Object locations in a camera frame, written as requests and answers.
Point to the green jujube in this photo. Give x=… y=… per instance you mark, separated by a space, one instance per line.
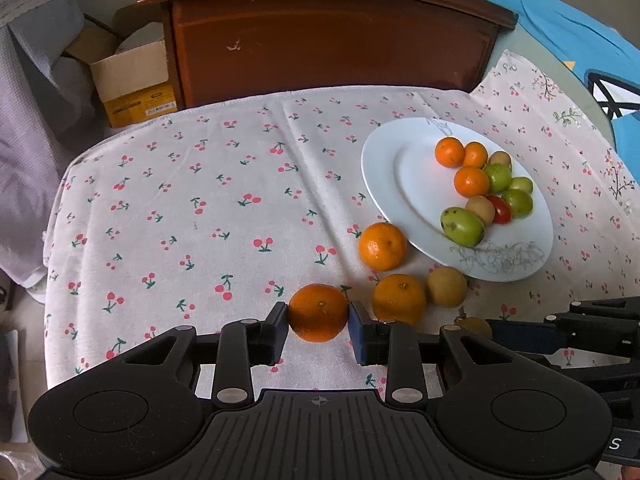
x=517 y=202
x=523 y=184
x=498 y=176

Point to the red cherry tomato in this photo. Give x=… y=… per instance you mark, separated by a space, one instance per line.
x=501 y=211

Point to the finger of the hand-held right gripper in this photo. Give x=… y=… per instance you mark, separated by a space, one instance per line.
x=530 y=337
x=590 y=372

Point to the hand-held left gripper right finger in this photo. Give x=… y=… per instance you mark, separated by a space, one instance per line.
x=359 y=334

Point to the open cardboard box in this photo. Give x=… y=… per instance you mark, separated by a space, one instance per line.
x=130 y=75

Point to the large green mango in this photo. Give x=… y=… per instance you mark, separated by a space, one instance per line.
x=462 y=226

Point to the blue plush cushion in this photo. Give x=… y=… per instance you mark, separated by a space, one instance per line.
x=575 y=25

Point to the white plate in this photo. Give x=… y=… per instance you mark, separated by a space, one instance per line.
x=400 y=185

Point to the orange mandarin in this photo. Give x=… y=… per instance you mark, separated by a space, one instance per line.
x=471 y=181
x=476 y=155
x=383 y=246
x=319 y=312
x=398 y=299
x=449 y=152

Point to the cherry print tablecloth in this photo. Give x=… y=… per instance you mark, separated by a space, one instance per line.
x=175 y=185

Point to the lilac cloth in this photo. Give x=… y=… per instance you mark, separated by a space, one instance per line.
x=25 y=160

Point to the brown wooden headboard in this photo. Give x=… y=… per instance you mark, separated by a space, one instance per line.
x=325 y=45

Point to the brown kiwi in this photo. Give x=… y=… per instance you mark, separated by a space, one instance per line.
x=446 y=286
x=475 y=326
x=479 y=207
x=500 y=157

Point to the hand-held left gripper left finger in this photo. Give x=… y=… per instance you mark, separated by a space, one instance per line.
x=277 y=334

